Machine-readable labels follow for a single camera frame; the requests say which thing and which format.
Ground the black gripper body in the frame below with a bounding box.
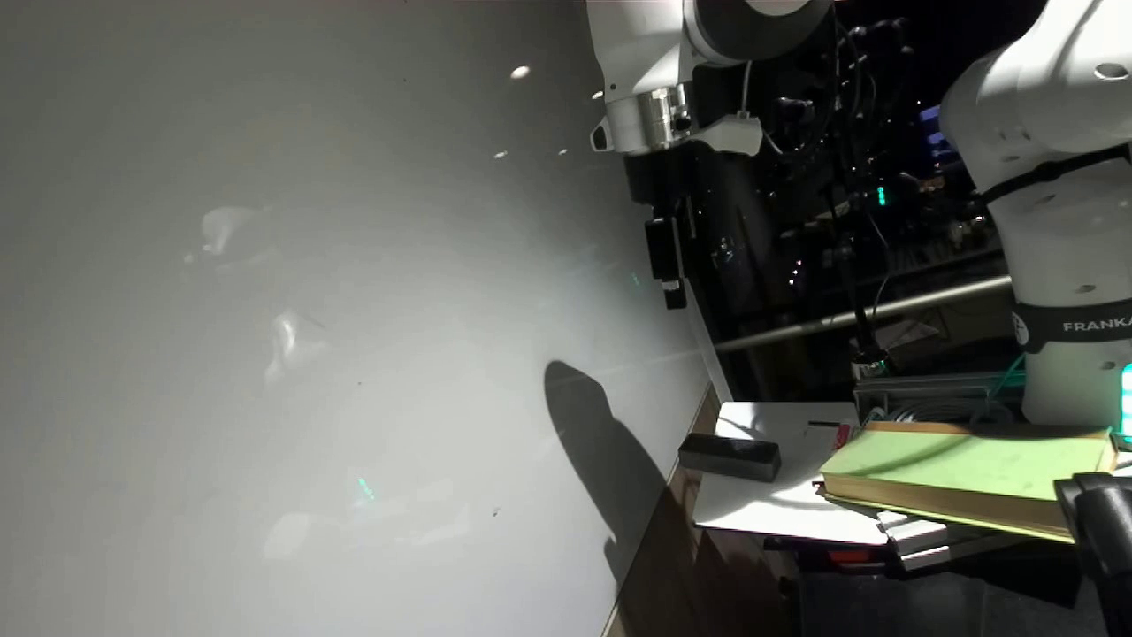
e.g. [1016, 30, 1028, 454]
[624, 148, 703, 222]

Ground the black whiteboard eraser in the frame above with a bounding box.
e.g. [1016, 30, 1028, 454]
[674, 430, 786, 485]

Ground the black tripod stand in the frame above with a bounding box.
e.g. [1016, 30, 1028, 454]
[811, 30, 901, 364]

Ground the white table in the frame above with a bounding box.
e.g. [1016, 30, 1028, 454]
[685, 400, 890, 550]

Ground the green book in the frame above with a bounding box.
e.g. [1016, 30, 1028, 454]
[820, 421, 1119, 550]

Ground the aluminium profile bar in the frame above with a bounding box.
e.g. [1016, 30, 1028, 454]
[877, 510, 954, 576]

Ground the silver metal rail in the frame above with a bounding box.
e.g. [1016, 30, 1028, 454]
[715, 274, 1018, 355]

